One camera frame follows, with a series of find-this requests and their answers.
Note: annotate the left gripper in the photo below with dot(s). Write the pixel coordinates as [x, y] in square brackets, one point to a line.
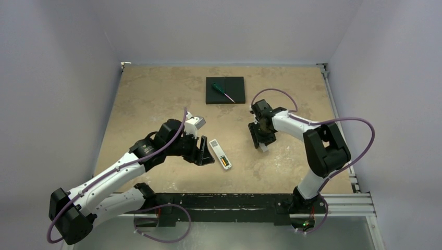
[196, 156]

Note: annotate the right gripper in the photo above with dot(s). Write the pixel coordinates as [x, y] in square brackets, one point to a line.
[261, 134]

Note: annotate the white battery cover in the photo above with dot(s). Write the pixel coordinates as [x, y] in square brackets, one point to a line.
[263, 147]

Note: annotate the white remote control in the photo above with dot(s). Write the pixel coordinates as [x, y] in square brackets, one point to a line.
[217, 149]

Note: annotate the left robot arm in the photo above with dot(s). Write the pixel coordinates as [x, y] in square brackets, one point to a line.
[76, 212]

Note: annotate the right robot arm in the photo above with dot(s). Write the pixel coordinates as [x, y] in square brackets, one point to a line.
[325, 148]

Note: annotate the black foam pad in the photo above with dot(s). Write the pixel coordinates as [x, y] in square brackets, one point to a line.
[234, 87]

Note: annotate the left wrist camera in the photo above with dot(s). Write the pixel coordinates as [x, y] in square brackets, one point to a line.
[193, 124]

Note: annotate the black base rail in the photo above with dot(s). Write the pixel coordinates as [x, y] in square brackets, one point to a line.
[276, 209]

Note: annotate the green handled screwdriver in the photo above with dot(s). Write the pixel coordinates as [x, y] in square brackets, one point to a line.
[219, 89]

